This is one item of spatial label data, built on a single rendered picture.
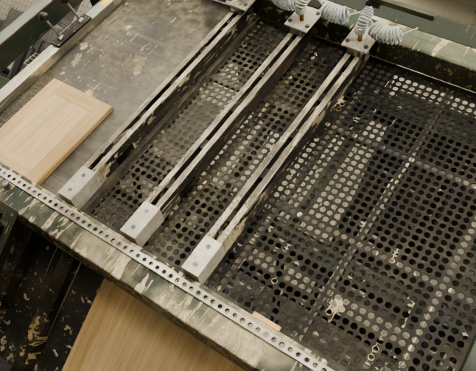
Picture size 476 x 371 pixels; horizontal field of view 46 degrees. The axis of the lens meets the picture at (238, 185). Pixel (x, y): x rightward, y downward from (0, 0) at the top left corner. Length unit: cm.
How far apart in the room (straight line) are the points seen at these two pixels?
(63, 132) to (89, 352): 80
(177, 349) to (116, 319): 26
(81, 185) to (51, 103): 48
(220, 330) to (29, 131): 108
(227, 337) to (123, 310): 54
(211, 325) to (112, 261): 37
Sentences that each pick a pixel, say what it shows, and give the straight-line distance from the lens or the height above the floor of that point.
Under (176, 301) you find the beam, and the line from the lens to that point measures 164.
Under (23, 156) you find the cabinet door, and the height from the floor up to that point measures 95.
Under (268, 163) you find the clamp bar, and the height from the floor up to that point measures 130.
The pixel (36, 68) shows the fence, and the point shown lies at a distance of 241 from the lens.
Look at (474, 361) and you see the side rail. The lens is 160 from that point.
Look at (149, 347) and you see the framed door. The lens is 196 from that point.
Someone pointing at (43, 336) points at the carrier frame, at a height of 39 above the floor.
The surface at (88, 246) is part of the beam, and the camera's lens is 180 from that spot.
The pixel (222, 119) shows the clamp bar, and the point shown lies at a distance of 195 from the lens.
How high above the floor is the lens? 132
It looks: 4 degrees down
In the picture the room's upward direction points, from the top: 25 degrees clockwise
